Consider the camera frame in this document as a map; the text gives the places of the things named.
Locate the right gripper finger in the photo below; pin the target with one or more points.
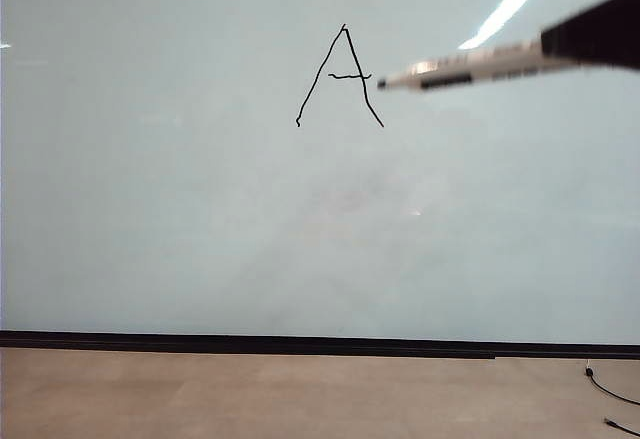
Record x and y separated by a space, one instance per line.
600 34

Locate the white marker pen black cap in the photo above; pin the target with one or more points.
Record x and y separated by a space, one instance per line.
465 71

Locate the white whiteboard with black frame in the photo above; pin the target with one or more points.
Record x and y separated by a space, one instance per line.
200 209

